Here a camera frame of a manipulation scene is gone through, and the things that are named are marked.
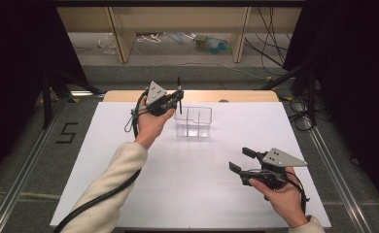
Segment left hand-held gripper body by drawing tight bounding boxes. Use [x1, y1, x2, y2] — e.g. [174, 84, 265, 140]
[144, 81, 176, 117]

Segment person's right hand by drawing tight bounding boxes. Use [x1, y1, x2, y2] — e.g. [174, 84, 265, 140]
[248, 166, 309, 229]

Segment white table sheet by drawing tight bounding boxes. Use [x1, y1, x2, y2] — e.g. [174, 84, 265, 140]
[50, 101, 332, 230]

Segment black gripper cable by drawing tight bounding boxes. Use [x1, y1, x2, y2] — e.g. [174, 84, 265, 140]
[52, 90, 151, 233]
[286, 170, 311, 216]

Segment hanging black cables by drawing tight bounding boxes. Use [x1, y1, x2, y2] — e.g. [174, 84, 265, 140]
[244, 6, 293, 77]

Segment wooden shelf unit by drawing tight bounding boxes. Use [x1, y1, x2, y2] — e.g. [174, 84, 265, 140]
[56, 6, 303, 64]

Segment black stand legs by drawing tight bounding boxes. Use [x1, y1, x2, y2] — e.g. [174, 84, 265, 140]
[41, 66, 103, 130]
[257, 61, 320, 127]

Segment black curtain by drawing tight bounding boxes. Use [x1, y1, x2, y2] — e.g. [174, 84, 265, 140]
[0, 0, 91, 188]
[283, 0, 379, 208]

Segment colourful plastic bag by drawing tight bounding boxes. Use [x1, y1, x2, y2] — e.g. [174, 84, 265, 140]
[191, 33, 233, 55]

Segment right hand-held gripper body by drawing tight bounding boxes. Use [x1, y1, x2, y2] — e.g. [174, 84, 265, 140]
[239, 147, 309, 192]

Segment wooden table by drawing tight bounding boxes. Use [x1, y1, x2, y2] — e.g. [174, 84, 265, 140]
[102, 89, 281, 104]

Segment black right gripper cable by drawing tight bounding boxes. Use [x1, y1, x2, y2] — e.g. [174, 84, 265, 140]
[286, 170, 311, 216]

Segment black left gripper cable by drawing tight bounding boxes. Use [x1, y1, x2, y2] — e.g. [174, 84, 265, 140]
[52, 90, 151, 233]

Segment clear plastic bag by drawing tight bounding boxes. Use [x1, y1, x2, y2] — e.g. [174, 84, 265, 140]
[96, 32, 119, 55]

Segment metal floor rail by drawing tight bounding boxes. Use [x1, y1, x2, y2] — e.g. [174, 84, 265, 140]
[0, 98, 69, 233]
[293, 101, 375, 233]

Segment white cord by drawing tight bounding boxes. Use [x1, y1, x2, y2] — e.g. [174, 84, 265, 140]
[136, 32, 166, 45]

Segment person's left hand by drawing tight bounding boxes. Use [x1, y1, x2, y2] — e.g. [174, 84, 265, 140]
[133, 96, 177, 150]

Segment coiled black floor cable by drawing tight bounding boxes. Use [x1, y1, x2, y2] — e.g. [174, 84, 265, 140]
[284, 98, 318, 132]

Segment clear plastic compartment box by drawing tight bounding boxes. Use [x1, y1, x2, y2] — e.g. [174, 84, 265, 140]
[173, 106, 214, 139]

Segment thin grey cable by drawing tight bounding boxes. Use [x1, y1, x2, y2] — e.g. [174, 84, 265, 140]
[123, 105, 148, 134]

